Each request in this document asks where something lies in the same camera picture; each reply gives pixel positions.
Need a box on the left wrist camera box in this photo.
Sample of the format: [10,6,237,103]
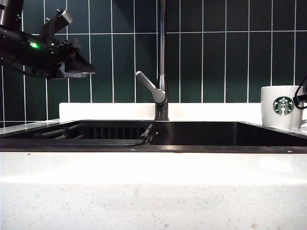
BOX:
[42,8,74,39]

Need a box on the white Starbucks logo mug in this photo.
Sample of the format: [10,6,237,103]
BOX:
[260,85,307,130]

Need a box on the dark metal faucet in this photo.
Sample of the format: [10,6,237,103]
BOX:
[154,0,170,121]

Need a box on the thin black cable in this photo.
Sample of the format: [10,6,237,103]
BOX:
[295,74,307,96]

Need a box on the black wire drying rack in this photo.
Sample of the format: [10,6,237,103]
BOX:
[0,123,145,147]

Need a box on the black sink basin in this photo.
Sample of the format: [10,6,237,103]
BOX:
[0,119,307,154]

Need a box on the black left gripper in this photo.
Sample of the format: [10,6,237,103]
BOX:
[40,38,97,80]

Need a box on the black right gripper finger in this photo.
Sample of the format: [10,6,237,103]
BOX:
[293,94,307,109]

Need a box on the black pull-out sprayer head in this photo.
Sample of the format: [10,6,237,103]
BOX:
[140,124,154,145]

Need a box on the grey faucet lever handle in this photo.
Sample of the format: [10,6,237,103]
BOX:
[134,70,167,104]

